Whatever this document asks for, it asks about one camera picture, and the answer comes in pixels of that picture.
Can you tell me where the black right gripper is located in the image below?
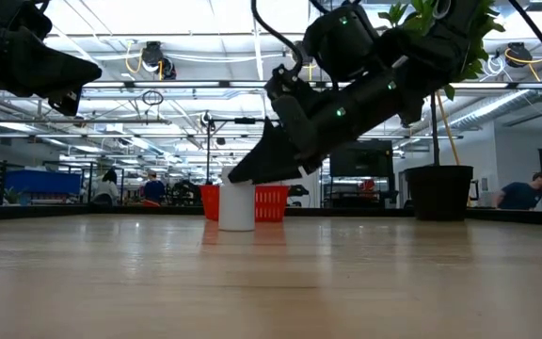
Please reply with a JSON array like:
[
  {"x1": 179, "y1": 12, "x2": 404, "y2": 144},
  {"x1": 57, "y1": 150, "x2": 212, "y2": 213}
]
[{"x1": 227, "y1": 64, "x2": 350, "y2": 186}]

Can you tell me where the black hanging cable loop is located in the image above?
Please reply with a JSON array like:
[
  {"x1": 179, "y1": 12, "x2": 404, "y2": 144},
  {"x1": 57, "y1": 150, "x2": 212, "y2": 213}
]
[{"x1": 141, "y1": 89, "x2": 166, "y2": 107}]

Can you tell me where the red plastic basket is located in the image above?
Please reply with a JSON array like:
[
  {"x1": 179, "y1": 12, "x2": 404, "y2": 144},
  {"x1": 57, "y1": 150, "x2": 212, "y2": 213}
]
[{"x1": 199, "y1": 184, "x2": 292, "y2": 223}]

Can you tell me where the black camera stand frame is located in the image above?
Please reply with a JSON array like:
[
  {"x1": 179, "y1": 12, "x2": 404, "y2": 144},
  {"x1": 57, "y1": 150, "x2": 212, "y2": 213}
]
[{"x1": 199, "y1": 110, "x2": 275, "y2": 186}]

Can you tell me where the person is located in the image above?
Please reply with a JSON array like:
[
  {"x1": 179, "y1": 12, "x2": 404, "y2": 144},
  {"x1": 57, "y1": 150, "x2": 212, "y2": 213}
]
[
  {"x1": 492, "y1": 171, "x2": 542, "y2": 211},
  {"x1": 139, "y1": 169, "x2": 167, "y2": 207},
  {"x1": 92, "y1": 168, "x2": 120, "y2": 204}
]

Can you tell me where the green leafy plant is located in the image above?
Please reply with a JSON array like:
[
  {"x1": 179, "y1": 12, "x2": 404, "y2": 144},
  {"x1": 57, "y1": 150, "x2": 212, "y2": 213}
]
[{"x1": 376, "y1": 0, "x2": 507, "y2": 167}]

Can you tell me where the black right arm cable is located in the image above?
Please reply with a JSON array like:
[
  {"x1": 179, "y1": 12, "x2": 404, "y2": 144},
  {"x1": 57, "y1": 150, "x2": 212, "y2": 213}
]
[{"x1": 250, "y1": 0, "x2": 306, "y2": 70}]

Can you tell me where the black monitor screen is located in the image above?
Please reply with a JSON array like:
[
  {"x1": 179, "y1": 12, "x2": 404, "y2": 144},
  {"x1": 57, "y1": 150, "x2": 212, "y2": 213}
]
[{"x1": 328, "y1": 139, "x2": 395, "y2": 179}]

